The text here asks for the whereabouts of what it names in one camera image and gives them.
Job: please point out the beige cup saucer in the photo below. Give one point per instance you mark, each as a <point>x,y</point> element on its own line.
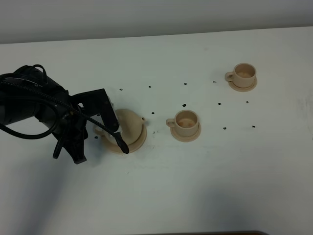
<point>186,139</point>
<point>233,86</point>

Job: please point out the near beige cup saucer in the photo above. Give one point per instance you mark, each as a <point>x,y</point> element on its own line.
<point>186,139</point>

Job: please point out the far beige teacup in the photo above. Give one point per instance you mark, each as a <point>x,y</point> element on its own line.
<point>243,75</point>

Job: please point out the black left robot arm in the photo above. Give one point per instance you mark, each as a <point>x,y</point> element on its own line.
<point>29,92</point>

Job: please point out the far beige cup saucer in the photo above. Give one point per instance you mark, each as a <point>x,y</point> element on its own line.
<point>233,86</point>

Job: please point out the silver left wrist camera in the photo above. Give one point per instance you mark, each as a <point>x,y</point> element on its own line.
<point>114,122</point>

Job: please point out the beige teapot saucer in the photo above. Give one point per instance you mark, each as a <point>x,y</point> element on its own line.
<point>132,147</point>

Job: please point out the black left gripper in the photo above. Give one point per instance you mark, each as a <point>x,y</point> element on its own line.
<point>69,116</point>

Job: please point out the near beige teacup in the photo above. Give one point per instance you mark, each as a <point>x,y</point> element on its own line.
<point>185,124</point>

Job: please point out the beige teacup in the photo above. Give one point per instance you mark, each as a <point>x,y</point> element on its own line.
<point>185,124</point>
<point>243,75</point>

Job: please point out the beige teapot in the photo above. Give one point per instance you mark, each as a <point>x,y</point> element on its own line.
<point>131,124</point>

